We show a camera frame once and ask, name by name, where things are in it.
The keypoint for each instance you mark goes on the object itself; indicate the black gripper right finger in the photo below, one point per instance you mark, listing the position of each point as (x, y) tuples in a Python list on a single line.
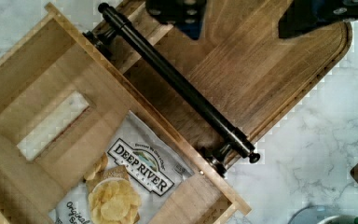
[(305, 16)]

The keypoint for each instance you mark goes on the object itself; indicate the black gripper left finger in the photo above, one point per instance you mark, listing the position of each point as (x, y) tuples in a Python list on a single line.
[(186, 15)]

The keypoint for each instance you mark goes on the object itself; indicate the light wooden drawer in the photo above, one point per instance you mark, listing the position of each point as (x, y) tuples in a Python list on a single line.
[(39, 72)]

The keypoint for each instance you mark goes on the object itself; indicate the dark wooden cutting board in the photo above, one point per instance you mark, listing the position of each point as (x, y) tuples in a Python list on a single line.
[(251, 74)]

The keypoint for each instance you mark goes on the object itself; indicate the Deep River chips bag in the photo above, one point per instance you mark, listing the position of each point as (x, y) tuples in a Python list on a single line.
[(136, 154)]

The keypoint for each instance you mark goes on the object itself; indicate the glass french press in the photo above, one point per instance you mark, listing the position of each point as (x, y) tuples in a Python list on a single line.
[(321, 214)]

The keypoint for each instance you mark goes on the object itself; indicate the black metal drawer handle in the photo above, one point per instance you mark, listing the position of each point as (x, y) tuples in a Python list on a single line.
[(144, 50)]

